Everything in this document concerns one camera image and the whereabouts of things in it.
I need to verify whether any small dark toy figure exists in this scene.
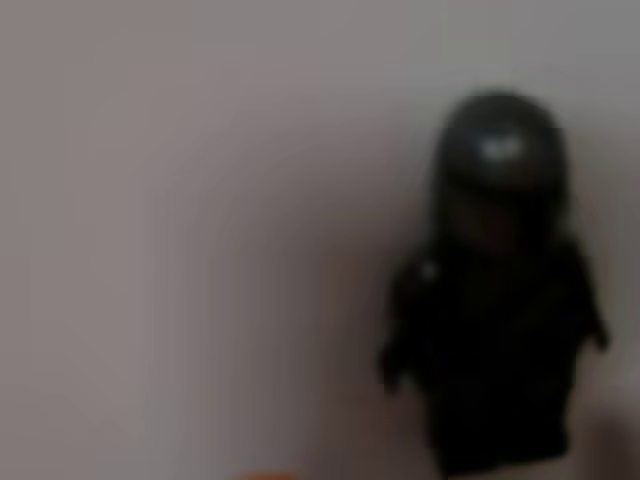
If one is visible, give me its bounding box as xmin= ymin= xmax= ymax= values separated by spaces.
xmin=377 ymin=89 xmax=611 ymax=479

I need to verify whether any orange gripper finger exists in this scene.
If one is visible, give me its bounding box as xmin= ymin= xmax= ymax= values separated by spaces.
xmin=232 ymin=469 xmax=304 ymax=480

